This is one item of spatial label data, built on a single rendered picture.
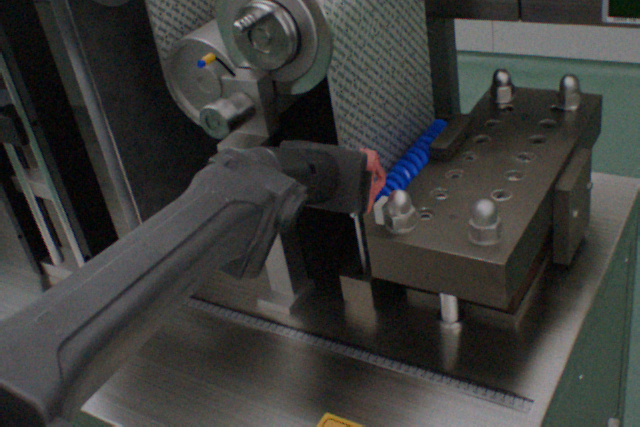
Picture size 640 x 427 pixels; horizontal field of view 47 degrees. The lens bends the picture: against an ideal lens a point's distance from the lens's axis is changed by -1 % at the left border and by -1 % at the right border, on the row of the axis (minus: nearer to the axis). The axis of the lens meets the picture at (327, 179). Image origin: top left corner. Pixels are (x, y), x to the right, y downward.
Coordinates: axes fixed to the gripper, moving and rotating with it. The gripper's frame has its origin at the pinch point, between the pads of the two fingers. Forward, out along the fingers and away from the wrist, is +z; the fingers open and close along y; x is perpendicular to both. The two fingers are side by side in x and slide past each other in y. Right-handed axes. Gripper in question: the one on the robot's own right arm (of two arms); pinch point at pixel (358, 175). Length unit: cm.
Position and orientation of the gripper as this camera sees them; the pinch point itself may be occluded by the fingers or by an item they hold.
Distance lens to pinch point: 86.4
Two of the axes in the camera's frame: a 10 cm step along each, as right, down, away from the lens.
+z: 5.2, -0.1, 8.5
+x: 1.2, -9.9, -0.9
